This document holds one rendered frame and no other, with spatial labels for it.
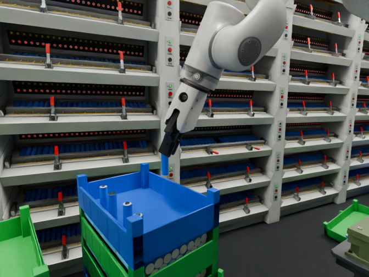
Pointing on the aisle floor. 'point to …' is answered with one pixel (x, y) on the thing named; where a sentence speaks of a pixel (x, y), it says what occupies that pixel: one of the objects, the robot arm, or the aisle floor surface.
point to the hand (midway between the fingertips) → (169, 145)
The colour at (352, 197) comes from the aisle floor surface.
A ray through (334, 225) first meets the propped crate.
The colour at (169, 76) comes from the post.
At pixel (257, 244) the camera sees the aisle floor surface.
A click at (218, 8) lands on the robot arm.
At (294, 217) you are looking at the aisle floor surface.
